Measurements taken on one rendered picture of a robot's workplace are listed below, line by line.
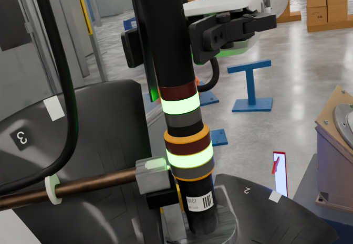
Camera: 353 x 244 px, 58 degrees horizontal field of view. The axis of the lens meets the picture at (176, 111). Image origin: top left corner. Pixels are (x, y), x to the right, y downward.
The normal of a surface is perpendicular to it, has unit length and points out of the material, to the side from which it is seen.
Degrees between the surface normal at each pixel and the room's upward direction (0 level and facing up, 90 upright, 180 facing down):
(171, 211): 90
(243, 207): 12
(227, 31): 90
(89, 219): 52
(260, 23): 90
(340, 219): 0
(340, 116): 44
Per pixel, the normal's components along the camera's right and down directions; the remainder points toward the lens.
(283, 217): 0.14, -0.91
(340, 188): -0.58, 0.40
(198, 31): 0.87, 0.04
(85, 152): 0.04, -0.37
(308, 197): -0.18, -0.91
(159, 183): 0.11, 0.37
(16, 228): 0.55, -0.56
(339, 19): -0.31, 0.41
